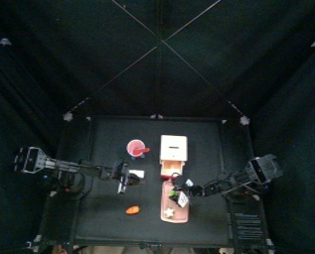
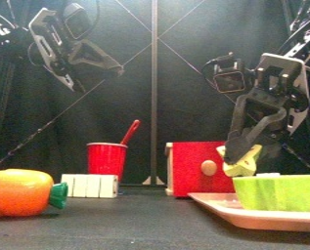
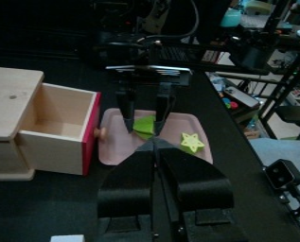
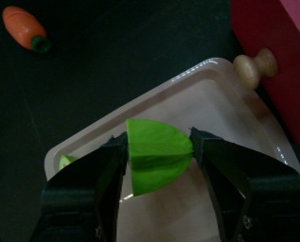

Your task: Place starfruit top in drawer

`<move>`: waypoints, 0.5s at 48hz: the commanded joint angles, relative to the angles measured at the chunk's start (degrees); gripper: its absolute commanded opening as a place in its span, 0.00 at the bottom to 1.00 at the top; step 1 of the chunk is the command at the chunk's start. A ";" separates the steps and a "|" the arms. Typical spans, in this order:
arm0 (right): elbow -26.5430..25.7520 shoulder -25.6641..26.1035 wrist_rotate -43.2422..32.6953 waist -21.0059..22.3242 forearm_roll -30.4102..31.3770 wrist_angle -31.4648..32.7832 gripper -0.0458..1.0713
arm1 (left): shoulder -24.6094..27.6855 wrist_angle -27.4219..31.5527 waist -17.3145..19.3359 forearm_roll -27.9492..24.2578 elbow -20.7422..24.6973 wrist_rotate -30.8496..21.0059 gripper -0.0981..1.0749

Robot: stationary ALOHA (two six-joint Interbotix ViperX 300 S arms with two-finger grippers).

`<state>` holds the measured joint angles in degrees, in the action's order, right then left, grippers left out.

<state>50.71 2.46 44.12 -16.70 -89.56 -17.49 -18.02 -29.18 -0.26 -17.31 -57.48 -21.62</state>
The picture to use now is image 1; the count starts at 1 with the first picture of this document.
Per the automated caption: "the pale toy starfruit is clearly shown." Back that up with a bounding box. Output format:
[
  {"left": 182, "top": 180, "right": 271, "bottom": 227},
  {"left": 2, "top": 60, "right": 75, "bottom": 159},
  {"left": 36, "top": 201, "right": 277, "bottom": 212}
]
[{"left": 163, "top": 207, "right": 178, "bottom": 219}]

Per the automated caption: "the pink rectangular tray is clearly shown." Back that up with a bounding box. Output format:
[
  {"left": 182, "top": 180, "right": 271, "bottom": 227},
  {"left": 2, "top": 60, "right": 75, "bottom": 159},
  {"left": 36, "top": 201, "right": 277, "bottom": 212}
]
[{"left": 160, "top": 180, "right": 191, "bottom": 224}]

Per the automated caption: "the white square tag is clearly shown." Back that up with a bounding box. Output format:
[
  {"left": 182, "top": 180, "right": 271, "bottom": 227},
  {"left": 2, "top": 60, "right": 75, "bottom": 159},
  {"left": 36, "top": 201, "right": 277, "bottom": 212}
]
[{"left": 128, "top": 169, "right": 147, "bottom": 179}]

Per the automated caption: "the white printed label sticker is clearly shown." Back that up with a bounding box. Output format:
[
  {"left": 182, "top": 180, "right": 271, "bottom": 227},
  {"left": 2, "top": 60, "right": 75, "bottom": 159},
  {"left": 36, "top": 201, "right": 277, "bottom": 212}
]
[{"left": 234, "top": 211, "right": 263, "bottom": 240}]

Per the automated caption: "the open wooden drawer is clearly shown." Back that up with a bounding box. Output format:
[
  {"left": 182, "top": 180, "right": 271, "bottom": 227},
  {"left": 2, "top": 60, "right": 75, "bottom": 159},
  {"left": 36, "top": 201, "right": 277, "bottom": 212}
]
[{"left": 160, "top": 160, "right": 187, "bottom": 178}]

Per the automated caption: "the red cup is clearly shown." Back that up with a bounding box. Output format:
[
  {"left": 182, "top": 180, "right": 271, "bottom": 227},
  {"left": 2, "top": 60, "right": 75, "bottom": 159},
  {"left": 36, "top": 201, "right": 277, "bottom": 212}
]
[{"left": 125, "top": 139, "right": 147, "bottom": 158}]

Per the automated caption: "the white drawer cabinet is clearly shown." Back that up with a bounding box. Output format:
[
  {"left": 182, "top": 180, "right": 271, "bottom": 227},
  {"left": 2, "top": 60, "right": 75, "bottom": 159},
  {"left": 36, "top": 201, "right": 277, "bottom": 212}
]
[{"left": 159, "top": 134, "right": 190, "bottom": 163}]

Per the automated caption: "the white printed marker tag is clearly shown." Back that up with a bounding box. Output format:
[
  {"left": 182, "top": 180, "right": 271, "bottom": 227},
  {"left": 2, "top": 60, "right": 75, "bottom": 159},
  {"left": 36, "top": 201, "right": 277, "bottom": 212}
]
[{"left": 178, "top": 191, "right": 191, "bottom": 208}]

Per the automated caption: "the orange toy food piece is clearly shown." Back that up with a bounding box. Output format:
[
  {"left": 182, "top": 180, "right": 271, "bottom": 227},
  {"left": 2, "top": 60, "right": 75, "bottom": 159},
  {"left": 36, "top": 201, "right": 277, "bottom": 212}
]
[{"left": 125, "top": 205, "right": 142, "bottom": 215}]

